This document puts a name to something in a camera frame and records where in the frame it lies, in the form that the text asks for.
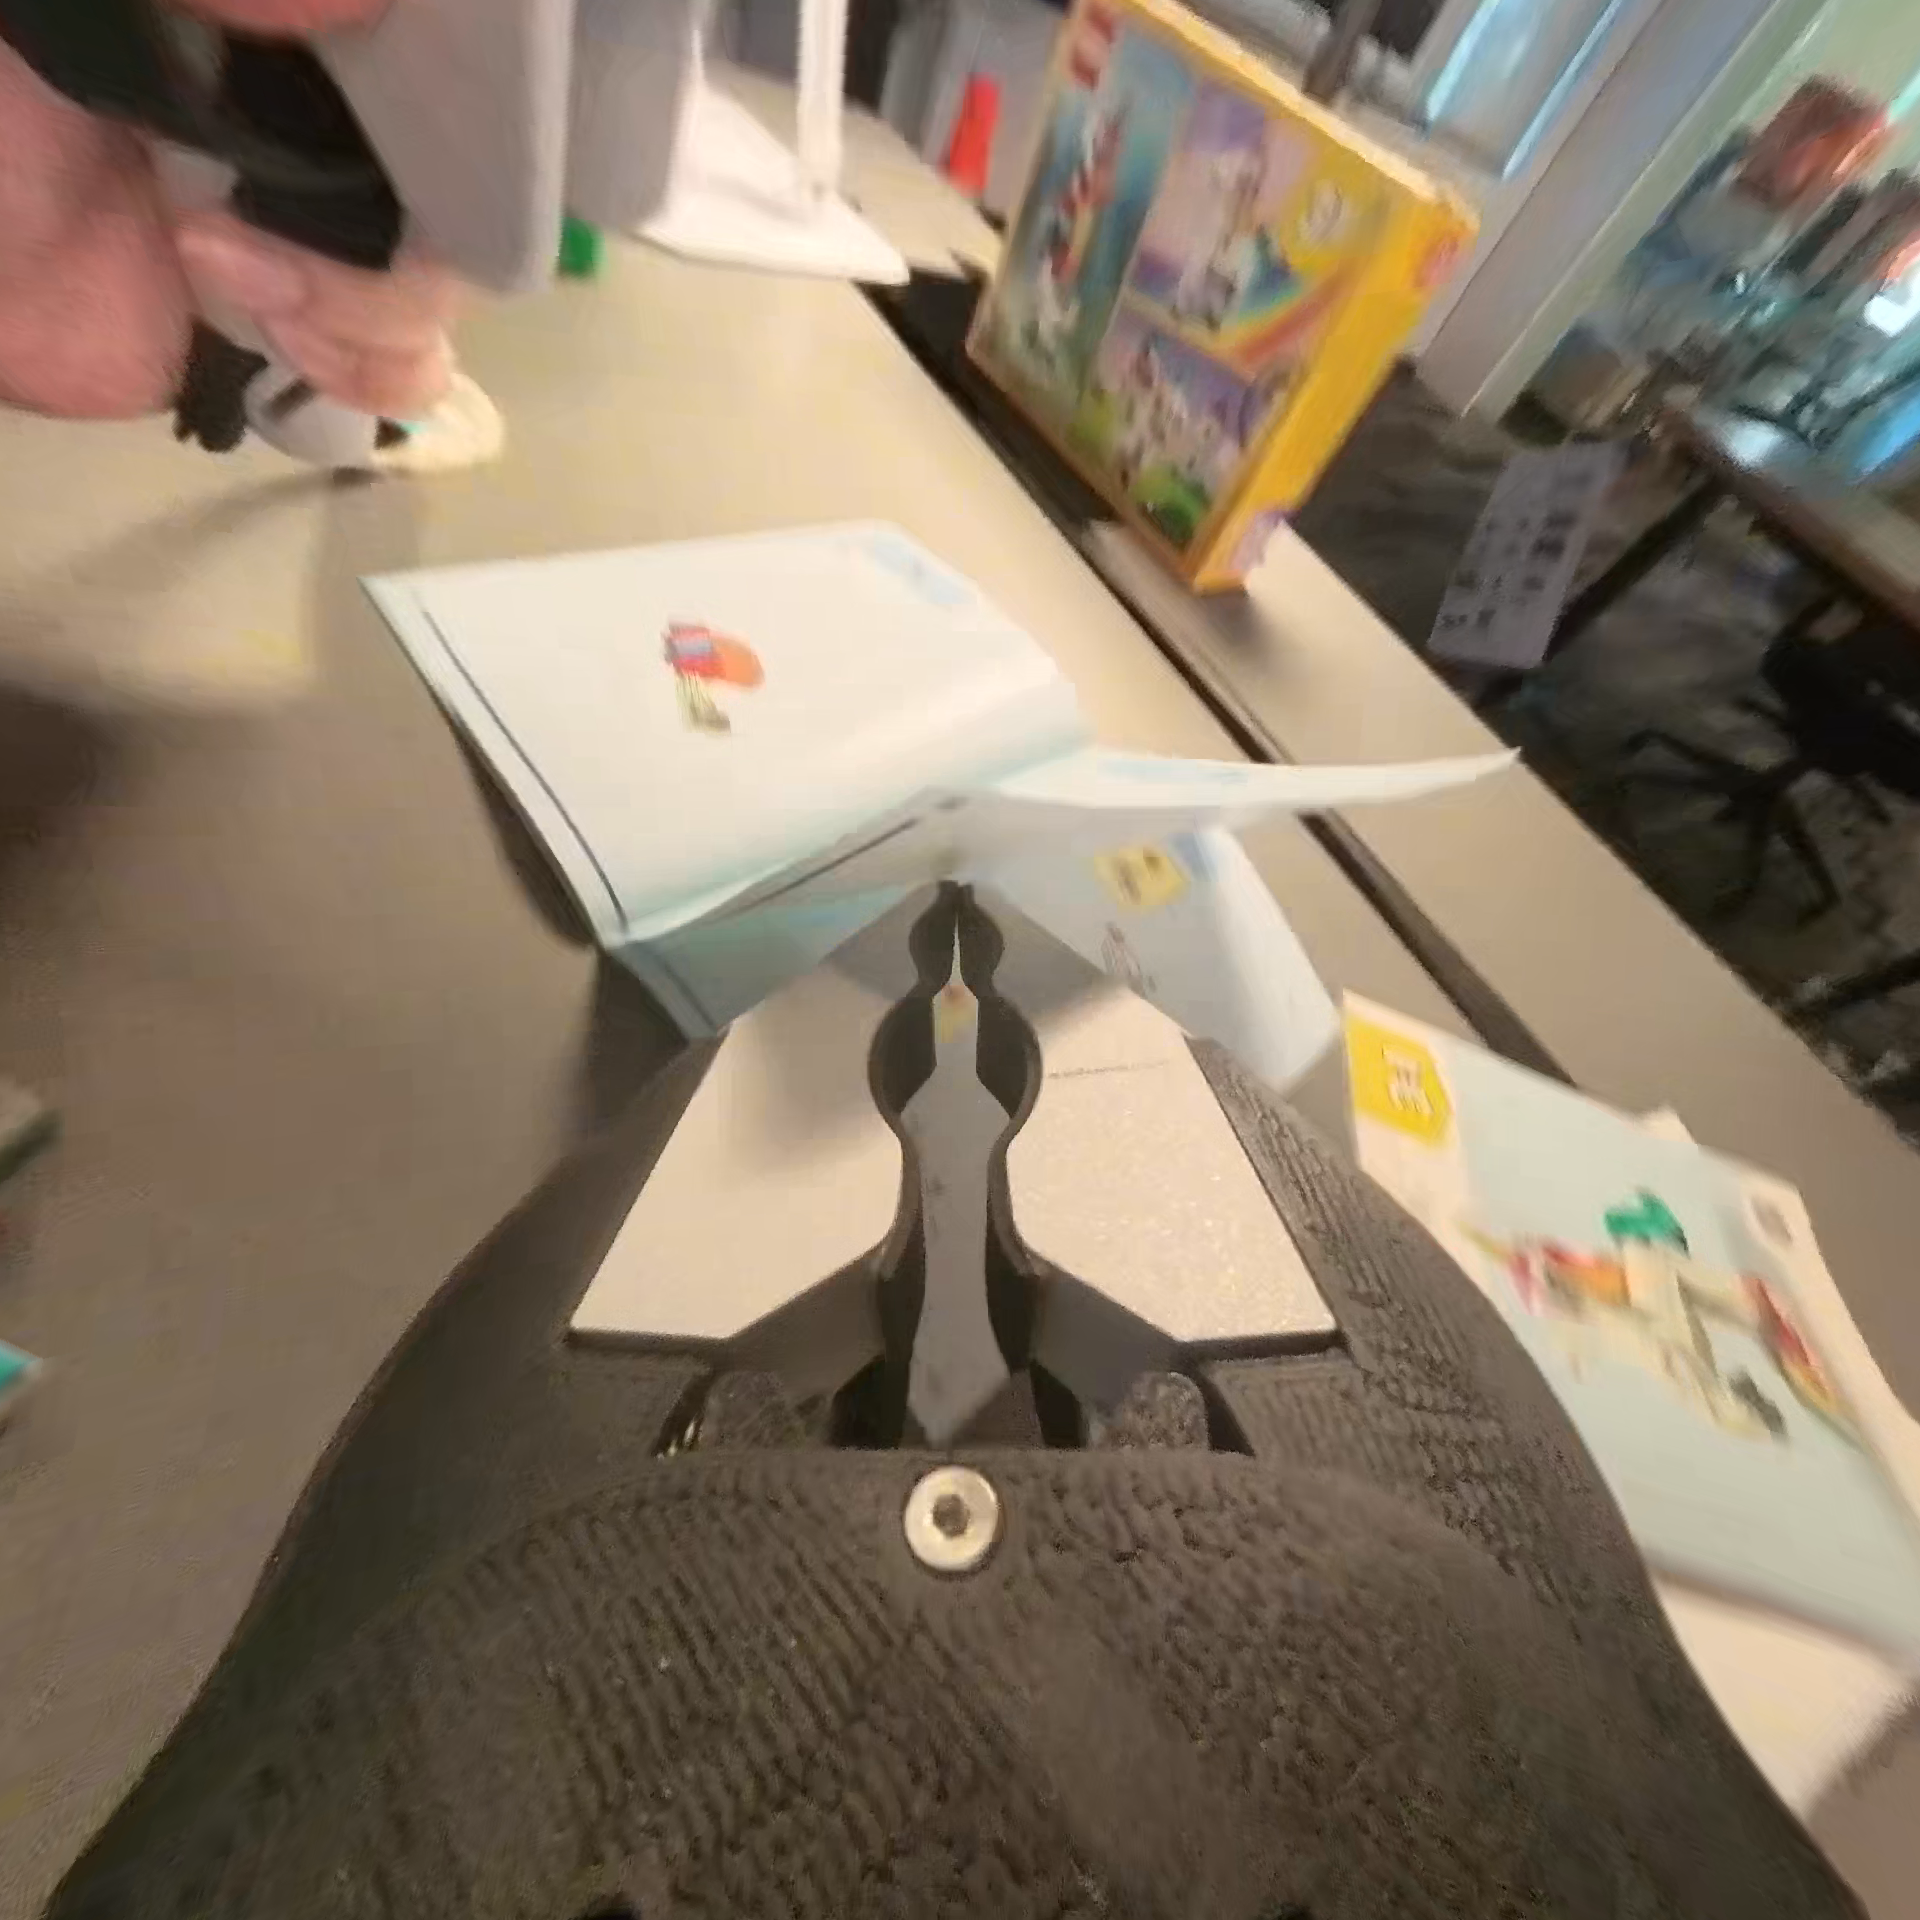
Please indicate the white printed paper sheet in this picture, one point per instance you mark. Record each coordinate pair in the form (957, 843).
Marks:
(1524, 557)

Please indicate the instruction booklet with yellow corner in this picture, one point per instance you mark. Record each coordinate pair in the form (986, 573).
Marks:
(1622, 1350)

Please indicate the green plastic bin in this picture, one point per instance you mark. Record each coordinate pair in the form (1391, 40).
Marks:
(581, 248)

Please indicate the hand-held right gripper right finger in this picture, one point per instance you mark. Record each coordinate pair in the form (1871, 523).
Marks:
(1155, 1200)

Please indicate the yellow lego set box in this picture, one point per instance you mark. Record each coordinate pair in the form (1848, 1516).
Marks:
(1202, 300)

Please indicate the red plastic cone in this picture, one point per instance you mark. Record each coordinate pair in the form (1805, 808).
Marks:
(972, 128)

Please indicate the lego instruction booklet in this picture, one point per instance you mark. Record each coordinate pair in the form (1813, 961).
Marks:
(720, 781)

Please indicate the black office chair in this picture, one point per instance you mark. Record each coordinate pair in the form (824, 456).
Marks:
(1800, 704)

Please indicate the person's left hand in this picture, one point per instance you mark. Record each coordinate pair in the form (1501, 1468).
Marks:
(91, 270)

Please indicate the white tablet stand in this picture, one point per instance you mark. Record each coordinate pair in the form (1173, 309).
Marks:
(750, 182)

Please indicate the round white teal lego build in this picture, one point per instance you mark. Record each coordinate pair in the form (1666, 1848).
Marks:
(458, 428)

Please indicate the brown wooden table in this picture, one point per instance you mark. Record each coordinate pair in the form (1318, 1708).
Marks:
(1800, 511)

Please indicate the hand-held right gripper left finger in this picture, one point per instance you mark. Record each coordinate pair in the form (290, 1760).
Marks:
(750, 1184)

